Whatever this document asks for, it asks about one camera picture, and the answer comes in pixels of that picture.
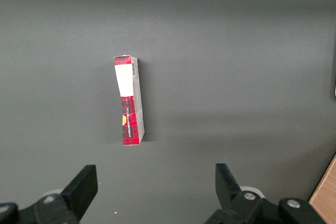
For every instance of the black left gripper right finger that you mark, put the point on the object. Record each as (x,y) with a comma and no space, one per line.
(236,208)

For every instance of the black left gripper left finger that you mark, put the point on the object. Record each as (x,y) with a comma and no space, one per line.
(65,203)

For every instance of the wooden drawer cabinet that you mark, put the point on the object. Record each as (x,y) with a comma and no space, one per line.
(326,197)

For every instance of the red and grey carton box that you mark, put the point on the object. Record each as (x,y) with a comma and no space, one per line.
(128,103)

